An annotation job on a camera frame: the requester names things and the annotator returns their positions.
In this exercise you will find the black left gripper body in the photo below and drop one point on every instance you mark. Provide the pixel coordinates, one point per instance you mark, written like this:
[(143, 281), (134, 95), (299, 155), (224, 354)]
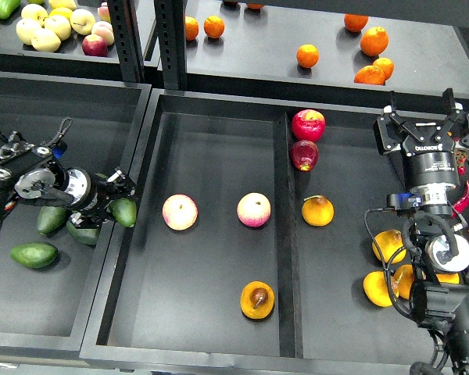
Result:
[(94, 196)]

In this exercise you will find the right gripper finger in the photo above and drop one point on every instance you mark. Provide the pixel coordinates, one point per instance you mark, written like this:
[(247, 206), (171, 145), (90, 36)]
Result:
[(391, 130), (453, 131)]

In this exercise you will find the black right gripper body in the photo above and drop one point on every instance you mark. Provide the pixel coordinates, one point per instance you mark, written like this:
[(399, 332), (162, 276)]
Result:
[(428, 156)]

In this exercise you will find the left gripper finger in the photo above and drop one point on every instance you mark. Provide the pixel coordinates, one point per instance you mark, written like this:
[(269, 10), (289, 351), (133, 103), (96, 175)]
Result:
[(90, 219), (119, 185)]

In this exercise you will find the dark green avocado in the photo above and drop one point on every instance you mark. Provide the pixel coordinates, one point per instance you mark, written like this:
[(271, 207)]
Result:
[(124, 210)]

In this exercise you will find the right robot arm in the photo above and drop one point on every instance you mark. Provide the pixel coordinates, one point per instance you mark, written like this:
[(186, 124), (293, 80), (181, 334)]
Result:
[(432, 230)]

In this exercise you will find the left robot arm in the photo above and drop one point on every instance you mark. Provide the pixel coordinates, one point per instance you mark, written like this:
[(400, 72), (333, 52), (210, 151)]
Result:
[(33, 174)]

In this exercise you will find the green avocado middle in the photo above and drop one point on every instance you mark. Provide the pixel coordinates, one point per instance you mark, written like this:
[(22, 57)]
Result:
[(87, 236)]

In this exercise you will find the green avocado far left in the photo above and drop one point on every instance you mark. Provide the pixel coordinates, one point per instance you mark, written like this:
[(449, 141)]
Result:
[(34, 255)]

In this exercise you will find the yellow pear right upper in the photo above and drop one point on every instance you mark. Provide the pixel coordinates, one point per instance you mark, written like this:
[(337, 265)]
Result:
[(387, 242)]

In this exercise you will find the yellow pear far right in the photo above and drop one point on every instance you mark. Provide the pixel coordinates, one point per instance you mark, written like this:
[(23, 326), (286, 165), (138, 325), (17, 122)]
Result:
[(448, 278)]

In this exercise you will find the yellow pear middle right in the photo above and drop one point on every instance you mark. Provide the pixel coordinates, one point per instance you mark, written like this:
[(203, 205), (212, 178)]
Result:
[(404, 278)]

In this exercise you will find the yellow pear right lower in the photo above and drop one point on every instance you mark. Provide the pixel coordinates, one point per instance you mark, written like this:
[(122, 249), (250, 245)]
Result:
[(376, 289)]

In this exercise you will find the cherry tomato bunch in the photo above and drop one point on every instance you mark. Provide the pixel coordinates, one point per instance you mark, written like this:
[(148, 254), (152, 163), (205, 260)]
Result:
[(461, 158)]

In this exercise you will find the orange on shelf lower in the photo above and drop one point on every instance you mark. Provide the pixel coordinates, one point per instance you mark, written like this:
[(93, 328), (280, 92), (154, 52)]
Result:
[(370, 74)]

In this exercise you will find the red chili pepper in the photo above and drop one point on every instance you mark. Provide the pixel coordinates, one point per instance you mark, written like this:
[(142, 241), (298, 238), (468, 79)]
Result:
[(463, 202)]

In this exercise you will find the orange on shelf small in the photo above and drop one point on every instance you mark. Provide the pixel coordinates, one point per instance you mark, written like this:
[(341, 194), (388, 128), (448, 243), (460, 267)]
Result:
[(386, 65)]

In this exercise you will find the pink yellow apple left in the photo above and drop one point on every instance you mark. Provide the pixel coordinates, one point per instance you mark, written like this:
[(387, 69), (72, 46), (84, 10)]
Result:
[(179, 212)]

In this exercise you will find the pink yellow apple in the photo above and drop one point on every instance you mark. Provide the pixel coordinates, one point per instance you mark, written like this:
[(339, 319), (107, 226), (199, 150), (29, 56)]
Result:
[(254, 209), (179, 212)]

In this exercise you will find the bright red apple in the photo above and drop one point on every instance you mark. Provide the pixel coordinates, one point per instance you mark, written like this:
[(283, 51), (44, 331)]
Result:
[(309, 125)]

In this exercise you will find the large orange on shelf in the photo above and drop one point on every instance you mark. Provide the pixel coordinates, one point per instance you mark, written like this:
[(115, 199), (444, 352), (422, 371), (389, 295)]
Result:
[(374, 41)]

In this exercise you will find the dark red apple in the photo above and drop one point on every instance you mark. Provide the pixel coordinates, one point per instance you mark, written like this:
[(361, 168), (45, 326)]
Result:
[(304, 155)]

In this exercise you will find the orange on shelf centre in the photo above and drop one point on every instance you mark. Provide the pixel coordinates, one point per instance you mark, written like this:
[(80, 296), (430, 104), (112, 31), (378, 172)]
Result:
[(307, 56)]

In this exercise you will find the black left tray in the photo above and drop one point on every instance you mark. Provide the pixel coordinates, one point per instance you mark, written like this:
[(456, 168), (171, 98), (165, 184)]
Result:
[(44, 313)]

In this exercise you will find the black tray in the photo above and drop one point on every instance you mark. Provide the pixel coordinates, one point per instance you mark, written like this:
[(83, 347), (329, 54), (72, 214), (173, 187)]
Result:
[(44, 313), (169, 300)]

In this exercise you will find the orange on shelf top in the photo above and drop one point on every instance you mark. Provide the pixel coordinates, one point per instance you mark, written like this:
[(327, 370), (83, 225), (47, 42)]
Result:
[(355, 23)]

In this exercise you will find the pink yellow apple middle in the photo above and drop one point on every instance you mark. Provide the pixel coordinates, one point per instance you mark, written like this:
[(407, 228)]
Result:
[(254, 209)]

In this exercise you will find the black centre tray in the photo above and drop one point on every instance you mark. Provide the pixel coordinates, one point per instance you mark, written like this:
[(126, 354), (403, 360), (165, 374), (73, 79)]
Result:
[(169, 300)]

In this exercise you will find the red apple on shelf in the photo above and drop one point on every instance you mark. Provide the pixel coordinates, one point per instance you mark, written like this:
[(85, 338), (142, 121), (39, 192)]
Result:
[(94, 45)]

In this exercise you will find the pink peach on shelf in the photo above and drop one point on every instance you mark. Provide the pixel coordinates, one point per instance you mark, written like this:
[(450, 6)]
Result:
[(105, 31)]

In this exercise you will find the pale yellow apple front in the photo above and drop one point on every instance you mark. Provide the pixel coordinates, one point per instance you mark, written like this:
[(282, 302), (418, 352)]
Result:
[(44, 40)]

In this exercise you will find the pale yellow apple right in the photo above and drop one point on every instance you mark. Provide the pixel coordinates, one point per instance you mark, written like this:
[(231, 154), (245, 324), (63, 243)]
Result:
[(82, 21)]

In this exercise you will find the pale yellow apple centre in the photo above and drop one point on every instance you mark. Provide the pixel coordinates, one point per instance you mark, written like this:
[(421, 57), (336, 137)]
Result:
[(60, 25)]

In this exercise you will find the orange on shelf left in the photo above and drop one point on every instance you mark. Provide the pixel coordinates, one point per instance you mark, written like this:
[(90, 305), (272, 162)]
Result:
[(191, 28)]

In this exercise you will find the black shelf post left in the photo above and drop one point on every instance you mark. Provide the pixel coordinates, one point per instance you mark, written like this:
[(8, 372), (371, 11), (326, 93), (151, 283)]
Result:
[(127, 41)]

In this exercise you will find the black shelf post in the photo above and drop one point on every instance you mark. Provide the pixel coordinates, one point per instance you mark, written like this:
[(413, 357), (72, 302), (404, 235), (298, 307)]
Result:
[(127, 41), (171, 34)]

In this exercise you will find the black shelf post right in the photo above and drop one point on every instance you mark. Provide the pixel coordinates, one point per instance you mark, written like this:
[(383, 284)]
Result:
[(171, 34)]

